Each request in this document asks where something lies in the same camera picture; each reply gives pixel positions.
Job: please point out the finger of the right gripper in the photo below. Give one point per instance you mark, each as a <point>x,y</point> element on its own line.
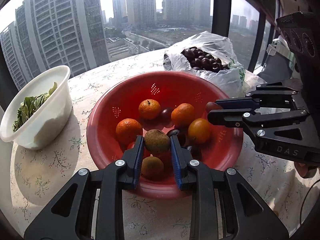
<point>238,103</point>
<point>227,117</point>

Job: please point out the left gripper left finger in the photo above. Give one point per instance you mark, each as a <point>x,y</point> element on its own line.
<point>90,196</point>

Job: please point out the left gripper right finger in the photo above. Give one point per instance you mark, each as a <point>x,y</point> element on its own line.
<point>226,195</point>

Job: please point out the smooth orange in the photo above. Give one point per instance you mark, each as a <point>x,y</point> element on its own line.
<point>199,131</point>

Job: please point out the small mandarin front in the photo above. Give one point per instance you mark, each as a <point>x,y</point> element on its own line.
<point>183,115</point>

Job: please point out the small mandarin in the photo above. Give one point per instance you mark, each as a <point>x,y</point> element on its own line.
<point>183,115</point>
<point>149,109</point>

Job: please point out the dark plum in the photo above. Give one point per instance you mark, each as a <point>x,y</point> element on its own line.
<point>166,115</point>
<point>180,135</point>

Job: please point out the kiwi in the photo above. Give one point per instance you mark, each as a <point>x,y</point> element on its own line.
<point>156,141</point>
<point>152,168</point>

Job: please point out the red tomato large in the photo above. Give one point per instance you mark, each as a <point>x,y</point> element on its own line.
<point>146,152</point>

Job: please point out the right operator hand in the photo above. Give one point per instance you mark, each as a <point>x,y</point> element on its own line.
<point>305,171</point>

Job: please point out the black folding chair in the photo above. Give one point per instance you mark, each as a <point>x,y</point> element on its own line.
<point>279,63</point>

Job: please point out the plastic bag of plums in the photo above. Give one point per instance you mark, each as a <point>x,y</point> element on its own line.
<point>211,57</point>

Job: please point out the red plastic colander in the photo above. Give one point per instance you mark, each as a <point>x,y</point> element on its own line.
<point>170,89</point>

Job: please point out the large mandarin with stem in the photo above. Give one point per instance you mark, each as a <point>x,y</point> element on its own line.
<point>127,130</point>

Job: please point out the white plastic basin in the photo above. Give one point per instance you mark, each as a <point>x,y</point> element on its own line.
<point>49,118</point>

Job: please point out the green leafy vegetables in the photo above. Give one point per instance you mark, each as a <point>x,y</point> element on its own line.
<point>29,106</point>

